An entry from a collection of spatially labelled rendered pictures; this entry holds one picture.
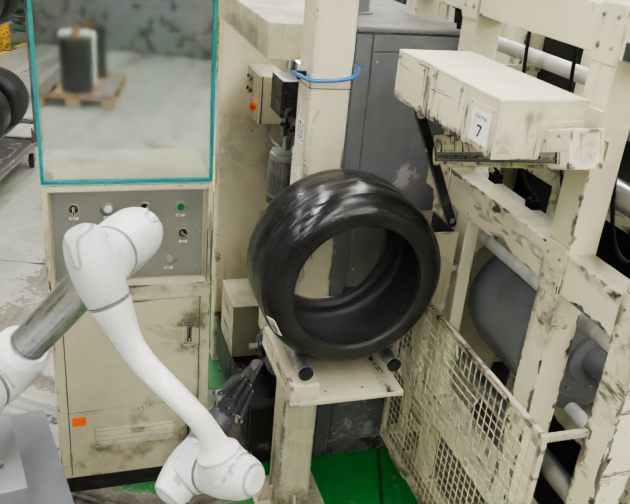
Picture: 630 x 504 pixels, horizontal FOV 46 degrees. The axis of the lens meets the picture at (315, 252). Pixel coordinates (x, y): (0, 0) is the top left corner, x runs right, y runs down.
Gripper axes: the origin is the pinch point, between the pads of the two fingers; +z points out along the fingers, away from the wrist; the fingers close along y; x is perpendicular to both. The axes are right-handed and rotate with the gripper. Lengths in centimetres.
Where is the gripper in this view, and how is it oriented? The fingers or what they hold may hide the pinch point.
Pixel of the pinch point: (252, 370)
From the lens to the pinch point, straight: 207.7
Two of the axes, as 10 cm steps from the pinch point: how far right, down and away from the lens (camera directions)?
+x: 8.0, -0.2, -6.0
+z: 4.5, -6.5, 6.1
